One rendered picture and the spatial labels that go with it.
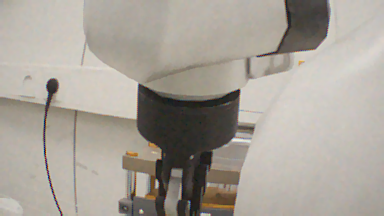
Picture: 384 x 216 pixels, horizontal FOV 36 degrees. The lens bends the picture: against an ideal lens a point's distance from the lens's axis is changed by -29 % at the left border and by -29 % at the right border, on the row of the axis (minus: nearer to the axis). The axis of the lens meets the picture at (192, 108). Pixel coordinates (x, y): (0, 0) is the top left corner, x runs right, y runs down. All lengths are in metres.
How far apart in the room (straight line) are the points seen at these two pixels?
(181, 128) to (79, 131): 1.16
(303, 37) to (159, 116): 0.15
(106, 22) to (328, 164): 0.24
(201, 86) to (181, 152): 0.05
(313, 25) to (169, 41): 0.11
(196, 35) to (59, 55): 1.34
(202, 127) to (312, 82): 0.35
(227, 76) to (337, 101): 0.35
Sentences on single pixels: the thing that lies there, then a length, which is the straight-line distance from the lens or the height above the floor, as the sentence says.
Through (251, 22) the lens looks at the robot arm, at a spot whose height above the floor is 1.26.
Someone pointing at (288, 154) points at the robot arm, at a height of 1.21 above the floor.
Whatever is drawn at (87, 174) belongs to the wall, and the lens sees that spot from 1.72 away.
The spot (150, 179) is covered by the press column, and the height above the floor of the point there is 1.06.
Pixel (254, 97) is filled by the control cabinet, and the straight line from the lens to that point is 1.20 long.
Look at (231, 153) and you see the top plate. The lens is 1.04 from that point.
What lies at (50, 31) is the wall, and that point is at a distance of 1.76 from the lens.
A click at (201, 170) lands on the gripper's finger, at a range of 0.60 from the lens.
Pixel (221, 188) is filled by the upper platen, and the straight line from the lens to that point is 1.07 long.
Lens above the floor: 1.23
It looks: 3 degrees down
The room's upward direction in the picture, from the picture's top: 7 degrees clockwise
